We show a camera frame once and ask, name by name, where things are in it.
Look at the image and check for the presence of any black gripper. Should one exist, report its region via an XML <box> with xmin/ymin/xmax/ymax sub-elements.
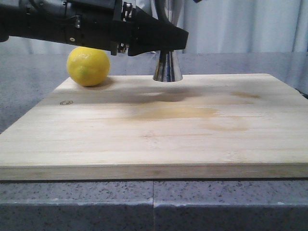
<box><xmin>63</xmin><ymin>0</ymin><xmax>189</xmax><ymax>56</ymax></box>

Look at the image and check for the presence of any steel cocktail jigger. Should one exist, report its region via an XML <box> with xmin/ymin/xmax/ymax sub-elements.
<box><xmin>152</xmin><ymin>0</ymin><xmax>187</xmax><ymax>83</ymax></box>

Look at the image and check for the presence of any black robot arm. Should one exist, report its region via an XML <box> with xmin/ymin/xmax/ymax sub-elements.
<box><xmin>0</xmin><ymin>0</ymin><xmax>188</xmax><ymax>56</ymax></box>

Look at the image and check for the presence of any yellow lemon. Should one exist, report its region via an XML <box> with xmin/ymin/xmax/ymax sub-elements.
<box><xmin>66</xmin><ymin>47</ymin><xmax>110</xmax><ymax>87</ymax></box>

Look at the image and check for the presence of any wooden cutting board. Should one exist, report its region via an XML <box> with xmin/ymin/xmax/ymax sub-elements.
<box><xmin>0</xmin><ymin>74</ymin><xmax>308</xmax><ymax>180</ymax></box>

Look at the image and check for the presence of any black cable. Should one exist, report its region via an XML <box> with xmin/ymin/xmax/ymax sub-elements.
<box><xmin>154</xmin><ymin>0</ymin><xmax>170</xmax><ymax>25</ymax></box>

